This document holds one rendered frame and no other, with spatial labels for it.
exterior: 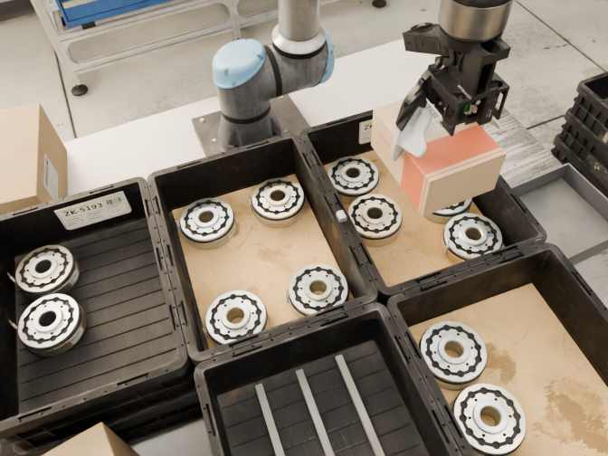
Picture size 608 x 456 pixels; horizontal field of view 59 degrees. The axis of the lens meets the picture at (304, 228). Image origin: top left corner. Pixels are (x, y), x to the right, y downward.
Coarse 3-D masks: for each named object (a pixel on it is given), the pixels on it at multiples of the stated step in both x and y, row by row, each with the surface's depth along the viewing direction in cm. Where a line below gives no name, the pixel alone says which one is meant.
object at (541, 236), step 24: (336, 120) 106; (336, 192) 95; (504, 192) 93; (528, 216) 89; (360, 240) 88; (528, 240) 86; (456, 264) 84; (480, 264) 84; (384, 288) 82; (408, 288) 82
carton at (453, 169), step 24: (384, 120) 77; (432, 120) 77; (384, 144) 80; (432, 144) 74; (456, 144) 74; (480, 144) 74; (408, 168) 75; (432, 168) 71; (456, 168) 71; (480, 168) 73; (408, 192) 78; (432, 192) 72; (456, 192) 75; (480, 192) 77
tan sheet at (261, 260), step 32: (256, 224) 104; (192, 256) 100; (224, 256) 100; (256, 256) 99; (288, 256) 99; (320, 256) 99; (224, 288) 96; (256, 288) 95; (288, 288) 95; (288, 320) 91
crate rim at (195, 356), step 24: (264, 144) 103; (168, 168) 100; (312, 168) 98; (336, 216) 91; (168, 240) 90; (168, 264) 87; (360, 264) 85; (336, 312) 80; (192, 336) 79; (264, 336) 79; (192, 360) 78
